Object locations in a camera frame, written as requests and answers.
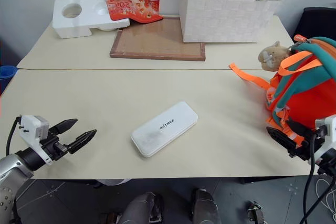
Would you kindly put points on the beige plush toy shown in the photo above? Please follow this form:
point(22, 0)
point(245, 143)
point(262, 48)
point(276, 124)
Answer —
point(273, 56)

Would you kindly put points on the blue plastic object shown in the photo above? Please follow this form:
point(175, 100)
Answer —
point(6, 75)

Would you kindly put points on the brown wooden framed board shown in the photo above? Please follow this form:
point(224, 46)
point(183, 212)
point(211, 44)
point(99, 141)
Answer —
point(157, 43)

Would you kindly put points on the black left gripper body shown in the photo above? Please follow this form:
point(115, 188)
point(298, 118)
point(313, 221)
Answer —
point(53, 146)

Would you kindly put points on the white woven lidded box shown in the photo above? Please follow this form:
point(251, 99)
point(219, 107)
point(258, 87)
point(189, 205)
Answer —
point(228, 16)

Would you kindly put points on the red printed packaging bag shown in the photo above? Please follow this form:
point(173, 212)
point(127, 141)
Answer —
point(131, 1)

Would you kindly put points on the white foam packing block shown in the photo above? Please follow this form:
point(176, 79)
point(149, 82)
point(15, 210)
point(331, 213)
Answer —
point(76, 24)

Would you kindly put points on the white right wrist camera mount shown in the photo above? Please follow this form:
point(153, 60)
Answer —
point(328, 129)

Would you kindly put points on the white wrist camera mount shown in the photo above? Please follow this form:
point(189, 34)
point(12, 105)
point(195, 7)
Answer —
point(328, 129)
point(32, 127)

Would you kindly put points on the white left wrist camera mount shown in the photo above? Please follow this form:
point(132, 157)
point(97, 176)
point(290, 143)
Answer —
point(32, 127)

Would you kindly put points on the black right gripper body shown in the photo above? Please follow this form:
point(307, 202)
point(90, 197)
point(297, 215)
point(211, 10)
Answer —
point(305, 145)

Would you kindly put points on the orange and teal backpack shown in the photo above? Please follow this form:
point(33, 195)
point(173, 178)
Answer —
point(309, 95)

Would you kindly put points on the white rectangular case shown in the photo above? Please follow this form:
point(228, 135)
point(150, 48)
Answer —
point(164, 129)

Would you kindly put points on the dark rounded grey shape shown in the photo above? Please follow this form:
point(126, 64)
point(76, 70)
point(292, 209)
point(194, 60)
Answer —
point(206, 205)
point(139, 208)

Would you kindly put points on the black chair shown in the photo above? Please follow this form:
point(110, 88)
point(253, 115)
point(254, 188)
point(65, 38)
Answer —
point(317, 22)

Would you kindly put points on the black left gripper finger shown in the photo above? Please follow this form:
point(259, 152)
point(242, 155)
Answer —
point(64, 125)
point(82, 140)

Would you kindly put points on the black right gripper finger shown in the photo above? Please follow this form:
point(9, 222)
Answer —
point(279, 138)
point(299, 127)

